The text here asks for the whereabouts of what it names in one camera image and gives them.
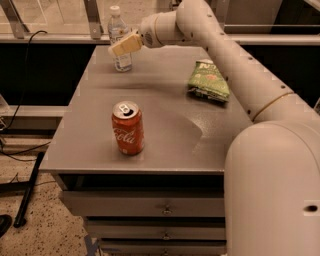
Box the grey drawer cabinet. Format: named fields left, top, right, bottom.
left=40, top=47, right=251, bottom=256

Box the middle grey drawer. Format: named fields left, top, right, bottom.
left=84, top=217, right=226, bottom=240

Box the grey drawer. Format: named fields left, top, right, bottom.
left=99, top=240, right=226, bottom=256
left=84, top=217, right=226, bottom=240
left=60, top=191, right=224, bottom=217

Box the top grey drawer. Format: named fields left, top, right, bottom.
left=60, top=191, right=224, bottom=217

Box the black stand leg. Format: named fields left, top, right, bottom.
left=0, top=152, right=44, bottom=236

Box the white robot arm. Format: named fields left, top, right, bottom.
left=109, top=0, right=320, bottom=256

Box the green chip bag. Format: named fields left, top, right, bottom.
left=188, top=59, right=230, bottom=102

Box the bottom grey drawer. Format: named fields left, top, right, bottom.
left=99, top=240, right=226, bottom=256

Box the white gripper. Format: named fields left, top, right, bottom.
left=108, top=11, right=184, bottom=57

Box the clear plastic water bottle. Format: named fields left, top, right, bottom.
left=107, top=5, right=132, bottom=72

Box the metal railing frame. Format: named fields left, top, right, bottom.
left=0, top=0, right=320, bottom=46

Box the red coke can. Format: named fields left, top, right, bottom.
left=112, top=101, right=144, bottom=155

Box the black cable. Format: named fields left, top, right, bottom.
left=0, top=30, right=52, bottom=163

